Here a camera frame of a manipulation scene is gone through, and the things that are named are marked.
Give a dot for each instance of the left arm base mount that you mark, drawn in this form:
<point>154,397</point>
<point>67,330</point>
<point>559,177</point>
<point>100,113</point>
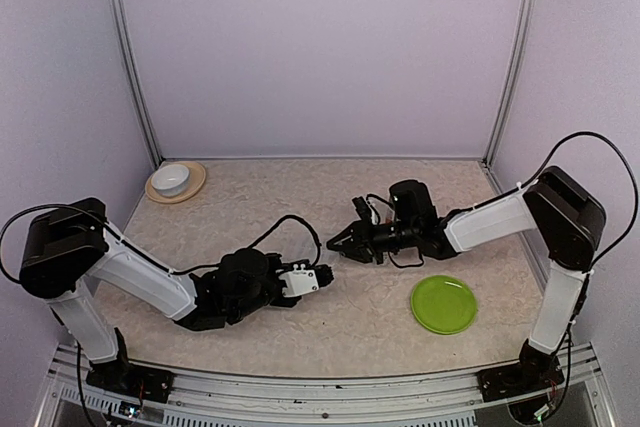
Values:
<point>123,377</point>

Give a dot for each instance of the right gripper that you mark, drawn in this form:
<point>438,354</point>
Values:
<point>357,249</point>

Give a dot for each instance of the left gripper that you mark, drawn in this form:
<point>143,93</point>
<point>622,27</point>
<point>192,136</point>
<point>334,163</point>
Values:
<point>277,261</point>

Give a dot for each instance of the green plate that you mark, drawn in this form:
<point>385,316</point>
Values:
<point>443,305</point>

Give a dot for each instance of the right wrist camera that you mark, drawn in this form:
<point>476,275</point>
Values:
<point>366,211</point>

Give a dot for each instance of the beige wooden plate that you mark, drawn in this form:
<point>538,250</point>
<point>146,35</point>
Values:
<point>198,175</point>

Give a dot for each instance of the front aluminium rail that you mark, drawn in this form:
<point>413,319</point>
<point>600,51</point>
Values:
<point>206,398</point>

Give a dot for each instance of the left aluminium frame post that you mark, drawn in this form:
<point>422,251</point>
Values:
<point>141,112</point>

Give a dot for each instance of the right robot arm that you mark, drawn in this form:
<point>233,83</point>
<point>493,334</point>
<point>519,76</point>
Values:
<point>550,204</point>

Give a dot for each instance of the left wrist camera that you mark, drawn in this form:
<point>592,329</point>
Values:
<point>301,278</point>

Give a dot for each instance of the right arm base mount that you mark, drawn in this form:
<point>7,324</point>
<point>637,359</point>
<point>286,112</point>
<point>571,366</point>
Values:
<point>533,371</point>

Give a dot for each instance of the white bowl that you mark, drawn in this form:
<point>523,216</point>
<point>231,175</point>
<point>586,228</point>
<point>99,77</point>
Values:
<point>171,180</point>

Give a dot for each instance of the clear plastic pill organizer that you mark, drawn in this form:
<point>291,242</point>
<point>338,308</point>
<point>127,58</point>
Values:
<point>304,254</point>

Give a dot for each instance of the aluminium frame post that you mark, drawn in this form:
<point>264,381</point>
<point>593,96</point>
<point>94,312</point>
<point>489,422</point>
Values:
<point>516,59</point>
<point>141,112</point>

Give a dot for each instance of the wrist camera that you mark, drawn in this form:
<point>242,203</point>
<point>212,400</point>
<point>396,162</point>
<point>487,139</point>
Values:
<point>366,211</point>
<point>301,278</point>

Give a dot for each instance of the right aluminium frame post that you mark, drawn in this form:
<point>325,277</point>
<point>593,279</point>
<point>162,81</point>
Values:
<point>516,59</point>

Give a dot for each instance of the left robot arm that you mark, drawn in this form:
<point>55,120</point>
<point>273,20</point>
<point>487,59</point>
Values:
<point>69,244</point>

